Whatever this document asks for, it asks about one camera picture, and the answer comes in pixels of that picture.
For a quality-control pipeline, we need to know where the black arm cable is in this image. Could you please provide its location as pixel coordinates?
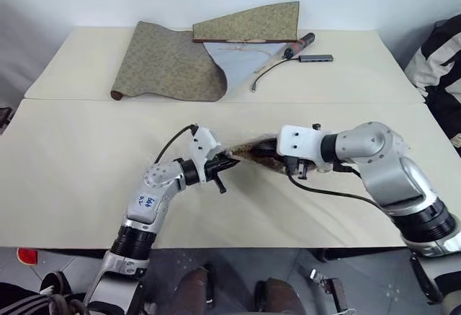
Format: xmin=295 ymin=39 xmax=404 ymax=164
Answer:
xmin=285 ymin=155 xmax=394 ymax=216
xmin=155 ymin=123 xmax=201 ymax=164

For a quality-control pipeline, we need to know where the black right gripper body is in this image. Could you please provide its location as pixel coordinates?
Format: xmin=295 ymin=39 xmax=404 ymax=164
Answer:
xmin=284 ymin=154 xmax=310 ymax=179

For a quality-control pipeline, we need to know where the black table frame bar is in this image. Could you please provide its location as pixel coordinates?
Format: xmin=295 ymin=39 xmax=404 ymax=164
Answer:
xmin=315 ymin=246 xmax=411 ymax=262

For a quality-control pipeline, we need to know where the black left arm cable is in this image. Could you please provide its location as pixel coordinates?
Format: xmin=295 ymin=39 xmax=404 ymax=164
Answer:
xmin=155 ymin=123 xmax=201 ymax=164

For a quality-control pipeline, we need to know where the brocade hanging scroll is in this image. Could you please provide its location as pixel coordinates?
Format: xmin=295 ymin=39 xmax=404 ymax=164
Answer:
xmin=109 ymin=0 xmax=301 ymax=103

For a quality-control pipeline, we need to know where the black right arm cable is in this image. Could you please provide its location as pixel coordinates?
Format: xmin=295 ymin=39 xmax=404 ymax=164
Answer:
xmin=285 ymin=155 xmax=394 ymax=216

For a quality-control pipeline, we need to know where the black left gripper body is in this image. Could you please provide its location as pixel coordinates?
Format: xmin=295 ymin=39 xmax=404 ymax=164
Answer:
xmin=202 ymin=156 xmax=228 ymax=195

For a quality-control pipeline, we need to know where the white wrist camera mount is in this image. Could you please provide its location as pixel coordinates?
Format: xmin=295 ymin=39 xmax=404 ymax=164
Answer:
xmin=276 ymin=124 xmax=324 ymax=170
xmin=187 ymin=126 xmax=223 ymax=182

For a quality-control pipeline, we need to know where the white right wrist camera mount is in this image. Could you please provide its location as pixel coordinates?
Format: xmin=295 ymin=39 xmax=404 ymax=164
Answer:
xmin=276 ymin=124 xmax=324 ymax=170

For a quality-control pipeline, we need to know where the dark object at table side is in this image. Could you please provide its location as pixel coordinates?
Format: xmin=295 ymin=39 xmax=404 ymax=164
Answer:
xmin=0 ymin=106 xmax=14 ymax=136

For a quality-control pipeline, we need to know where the black and white jacket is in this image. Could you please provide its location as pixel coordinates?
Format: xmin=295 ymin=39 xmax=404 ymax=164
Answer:
xmin=403 ymin=14 xmax=461 ymax=157

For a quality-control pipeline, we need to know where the brown rounded shape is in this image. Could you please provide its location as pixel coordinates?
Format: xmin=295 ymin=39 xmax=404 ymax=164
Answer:
xmin=174 ymin=266 xmax=212 ymax=315
xmin=254 ymin=276 xmax=304 ymax=315

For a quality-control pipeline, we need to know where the red object under table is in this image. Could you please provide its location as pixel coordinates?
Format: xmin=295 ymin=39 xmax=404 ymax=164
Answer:
xmin=17 ymin=247 xmax=39 ymax=267

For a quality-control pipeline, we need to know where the black white sneaker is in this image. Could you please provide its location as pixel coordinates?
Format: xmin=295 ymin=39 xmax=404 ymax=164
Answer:
xmin=40 ymin=272 xmax=73 ymax=295

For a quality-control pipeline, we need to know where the grey usb hub with cable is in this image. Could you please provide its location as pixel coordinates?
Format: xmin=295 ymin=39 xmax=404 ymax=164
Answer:
xmin=250 ymin=53 xmax=335 ymax=94

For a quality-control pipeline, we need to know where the grey checked fabric pouch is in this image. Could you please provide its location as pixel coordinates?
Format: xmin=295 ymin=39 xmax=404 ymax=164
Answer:
xmin=224 ymin=132 xmax=336 ymax=176

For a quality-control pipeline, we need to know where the metal clamp under table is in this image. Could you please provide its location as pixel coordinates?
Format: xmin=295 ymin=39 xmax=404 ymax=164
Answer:
xmin=297 ymin=263 xmax=347 ymax=309

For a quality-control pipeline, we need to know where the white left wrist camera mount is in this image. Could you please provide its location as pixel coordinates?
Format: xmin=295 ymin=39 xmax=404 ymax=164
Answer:
xmin=187 ymin=126 xmax=223 ymax=182

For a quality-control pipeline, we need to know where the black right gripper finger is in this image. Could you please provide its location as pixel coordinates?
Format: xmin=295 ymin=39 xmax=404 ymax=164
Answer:
xmin=253 ymin=141 xmax=279 ymax=161

